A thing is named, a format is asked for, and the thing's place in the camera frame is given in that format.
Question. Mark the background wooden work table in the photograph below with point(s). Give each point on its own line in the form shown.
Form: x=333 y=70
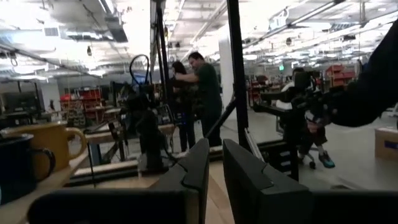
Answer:
x=99 y=137

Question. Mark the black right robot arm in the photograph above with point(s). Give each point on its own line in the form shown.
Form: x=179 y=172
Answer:
x=370 y=87

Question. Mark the person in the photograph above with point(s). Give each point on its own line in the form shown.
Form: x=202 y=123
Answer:
x=314 y=140
x=210 y=93
x=183 y=109

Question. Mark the cardboard box with blue label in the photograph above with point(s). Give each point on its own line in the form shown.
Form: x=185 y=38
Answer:
x=387 y=143

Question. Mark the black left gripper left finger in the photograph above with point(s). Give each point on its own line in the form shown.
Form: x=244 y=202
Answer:
x=186 y=186

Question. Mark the black aluminium rig frame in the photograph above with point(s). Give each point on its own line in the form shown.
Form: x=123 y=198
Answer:
x=237 y=62

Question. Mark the red storage bins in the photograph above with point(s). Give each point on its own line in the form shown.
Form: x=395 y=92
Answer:
x=339 y=74
x=84 y=99

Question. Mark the black background robot arm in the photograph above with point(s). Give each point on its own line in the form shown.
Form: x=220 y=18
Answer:
x=146 y=124

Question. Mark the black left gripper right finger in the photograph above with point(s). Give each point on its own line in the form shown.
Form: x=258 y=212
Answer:
x=255 y=193

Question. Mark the small dark blue mug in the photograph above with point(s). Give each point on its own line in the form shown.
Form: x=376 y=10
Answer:
x=15 y=168

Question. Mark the large yellow-brown jar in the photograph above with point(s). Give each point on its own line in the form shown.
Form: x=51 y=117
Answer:
x=49 y=140

